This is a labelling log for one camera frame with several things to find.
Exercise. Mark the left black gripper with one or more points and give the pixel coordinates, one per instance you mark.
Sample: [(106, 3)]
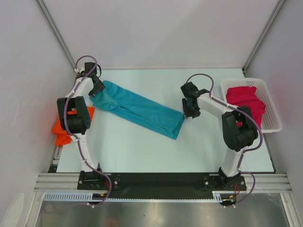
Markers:
[(100, 86)]

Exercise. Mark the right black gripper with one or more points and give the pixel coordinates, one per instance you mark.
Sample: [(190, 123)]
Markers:
[(188, 113)]

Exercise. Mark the teal t-shirt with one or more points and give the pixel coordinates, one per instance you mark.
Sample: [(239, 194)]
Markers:
[(139, 110)]

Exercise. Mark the white plastic basket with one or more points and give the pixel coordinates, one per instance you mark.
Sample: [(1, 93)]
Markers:
[(270, 119)]

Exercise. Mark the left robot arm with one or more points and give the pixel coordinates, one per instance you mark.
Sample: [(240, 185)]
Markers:
[(75, 121)]

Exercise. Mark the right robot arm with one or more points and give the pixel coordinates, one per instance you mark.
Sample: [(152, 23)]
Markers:
[(238, 128)]

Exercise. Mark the magenta t-shirt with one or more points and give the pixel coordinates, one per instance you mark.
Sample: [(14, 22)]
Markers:
[(246, 96)]

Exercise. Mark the white slotted cable duct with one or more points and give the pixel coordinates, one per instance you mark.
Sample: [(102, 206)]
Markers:
[(97, 197)]

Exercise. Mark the left rear frame post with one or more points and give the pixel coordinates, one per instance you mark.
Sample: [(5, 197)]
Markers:
[(55, 31)]

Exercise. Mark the frame post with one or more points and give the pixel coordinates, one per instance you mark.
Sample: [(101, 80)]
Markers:
[(55, 31), (269, 24)]

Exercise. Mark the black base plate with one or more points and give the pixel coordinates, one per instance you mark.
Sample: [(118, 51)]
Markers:
[(164, 185)]

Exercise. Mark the aluminium frame rail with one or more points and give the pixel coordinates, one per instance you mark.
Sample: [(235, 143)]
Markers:
[(265, 183)]

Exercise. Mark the right rear frame post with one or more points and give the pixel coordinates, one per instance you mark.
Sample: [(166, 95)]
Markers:
[(269, 24)]

